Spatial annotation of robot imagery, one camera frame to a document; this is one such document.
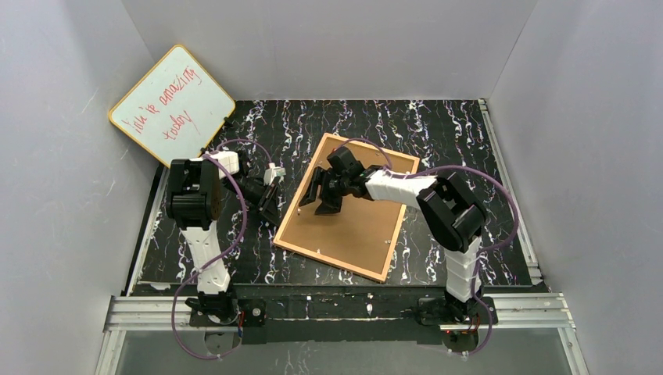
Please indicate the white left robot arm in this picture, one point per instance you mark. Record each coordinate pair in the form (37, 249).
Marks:
(194, 192)

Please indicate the wooden picture frame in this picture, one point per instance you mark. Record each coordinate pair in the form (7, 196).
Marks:
(290, 243)

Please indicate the yellow-edged whiteboard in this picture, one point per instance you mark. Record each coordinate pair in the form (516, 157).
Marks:
(175, 110)

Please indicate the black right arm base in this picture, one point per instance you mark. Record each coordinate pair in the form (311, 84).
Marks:
(449, 311)

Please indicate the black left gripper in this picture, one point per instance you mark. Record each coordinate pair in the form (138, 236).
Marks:
(267, 198)

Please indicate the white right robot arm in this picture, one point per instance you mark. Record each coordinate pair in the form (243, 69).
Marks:
(454, 215)

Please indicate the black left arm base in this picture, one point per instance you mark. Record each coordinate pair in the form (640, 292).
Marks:
(226, 312)

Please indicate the aluminium mounting rail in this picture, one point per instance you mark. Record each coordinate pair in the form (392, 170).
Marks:
(506, 311)

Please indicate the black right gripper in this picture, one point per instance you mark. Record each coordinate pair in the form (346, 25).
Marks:
(327, 185)

